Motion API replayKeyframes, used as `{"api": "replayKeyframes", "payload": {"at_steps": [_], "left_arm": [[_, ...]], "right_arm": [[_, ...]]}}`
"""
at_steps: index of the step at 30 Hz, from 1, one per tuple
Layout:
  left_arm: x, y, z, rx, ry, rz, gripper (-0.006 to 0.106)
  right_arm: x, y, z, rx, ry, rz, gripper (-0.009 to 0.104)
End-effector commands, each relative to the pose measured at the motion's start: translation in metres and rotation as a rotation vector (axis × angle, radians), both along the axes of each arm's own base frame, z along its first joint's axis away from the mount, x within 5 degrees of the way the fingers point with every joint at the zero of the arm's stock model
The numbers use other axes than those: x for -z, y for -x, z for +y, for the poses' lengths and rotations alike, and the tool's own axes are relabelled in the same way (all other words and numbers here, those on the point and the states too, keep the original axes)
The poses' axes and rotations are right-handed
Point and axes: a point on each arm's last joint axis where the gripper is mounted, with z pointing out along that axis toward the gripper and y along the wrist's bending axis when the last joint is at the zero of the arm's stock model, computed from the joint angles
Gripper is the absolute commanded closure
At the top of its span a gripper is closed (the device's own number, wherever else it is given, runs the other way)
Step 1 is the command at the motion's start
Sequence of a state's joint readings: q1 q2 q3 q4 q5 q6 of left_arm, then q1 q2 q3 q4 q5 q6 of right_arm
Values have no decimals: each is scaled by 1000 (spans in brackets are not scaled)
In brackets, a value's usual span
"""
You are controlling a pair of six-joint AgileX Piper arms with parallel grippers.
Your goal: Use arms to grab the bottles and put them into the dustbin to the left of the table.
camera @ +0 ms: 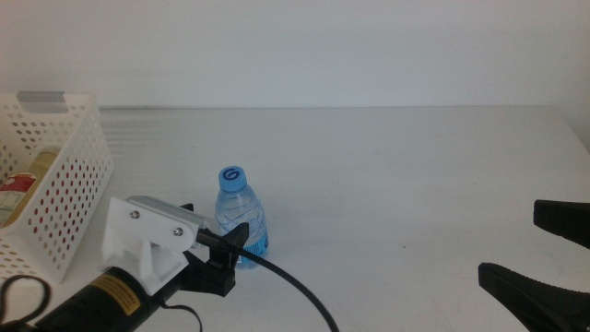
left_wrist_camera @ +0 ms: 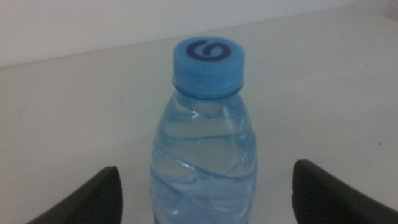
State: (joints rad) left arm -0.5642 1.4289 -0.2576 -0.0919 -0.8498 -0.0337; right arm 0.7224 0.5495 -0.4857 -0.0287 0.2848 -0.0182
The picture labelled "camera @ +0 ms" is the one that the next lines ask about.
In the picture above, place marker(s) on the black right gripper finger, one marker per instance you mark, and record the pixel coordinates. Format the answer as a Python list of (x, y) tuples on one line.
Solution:
[(567, 219), (544, 299)]

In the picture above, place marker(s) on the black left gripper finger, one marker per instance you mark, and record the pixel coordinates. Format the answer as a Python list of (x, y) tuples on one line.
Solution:
[(187, 207), (232, 249)]

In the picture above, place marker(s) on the clear water bottle blue cap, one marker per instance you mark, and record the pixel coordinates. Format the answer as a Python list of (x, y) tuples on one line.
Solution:
[(237, 207)]

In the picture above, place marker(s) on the yellow tea bottle green label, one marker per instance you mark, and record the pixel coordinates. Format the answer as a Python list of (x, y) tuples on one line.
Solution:
[(27, 184)]

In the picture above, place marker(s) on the white perforated plastic basket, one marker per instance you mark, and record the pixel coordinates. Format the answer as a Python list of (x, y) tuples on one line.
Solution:
[(78, 138)]

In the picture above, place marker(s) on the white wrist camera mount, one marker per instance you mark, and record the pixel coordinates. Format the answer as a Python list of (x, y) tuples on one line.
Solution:
[(143, 235)]

